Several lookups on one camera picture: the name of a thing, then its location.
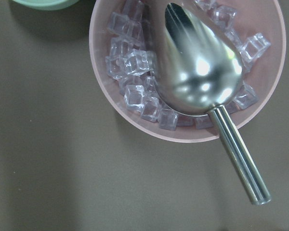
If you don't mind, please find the mint green bowl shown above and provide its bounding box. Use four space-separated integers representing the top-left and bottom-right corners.
14 0 79 11

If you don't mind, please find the pink ice bowl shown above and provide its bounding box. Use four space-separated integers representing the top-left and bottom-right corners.
89 0 286 143

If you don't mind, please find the steel ice scoop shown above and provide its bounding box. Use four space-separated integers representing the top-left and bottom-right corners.
153 2 271 205

